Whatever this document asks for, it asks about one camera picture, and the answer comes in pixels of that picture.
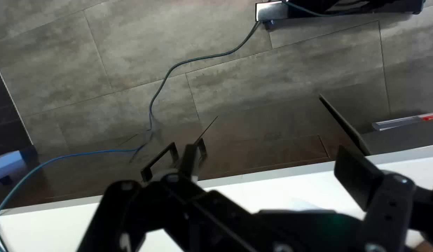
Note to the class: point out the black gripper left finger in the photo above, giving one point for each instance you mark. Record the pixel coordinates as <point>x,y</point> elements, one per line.
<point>126,211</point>

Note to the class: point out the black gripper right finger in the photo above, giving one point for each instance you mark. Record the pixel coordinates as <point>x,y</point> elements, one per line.
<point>388,205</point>

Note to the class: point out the silver bar with red end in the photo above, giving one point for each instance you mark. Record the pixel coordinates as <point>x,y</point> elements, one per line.
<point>402,121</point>

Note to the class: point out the blue box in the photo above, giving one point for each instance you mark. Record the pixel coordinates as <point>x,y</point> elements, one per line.
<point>7,165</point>

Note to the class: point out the black flat base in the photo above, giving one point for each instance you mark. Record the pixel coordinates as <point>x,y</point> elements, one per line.
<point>365,6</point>

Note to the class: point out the silver metal box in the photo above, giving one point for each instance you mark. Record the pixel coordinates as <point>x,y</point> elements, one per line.
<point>271,12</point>

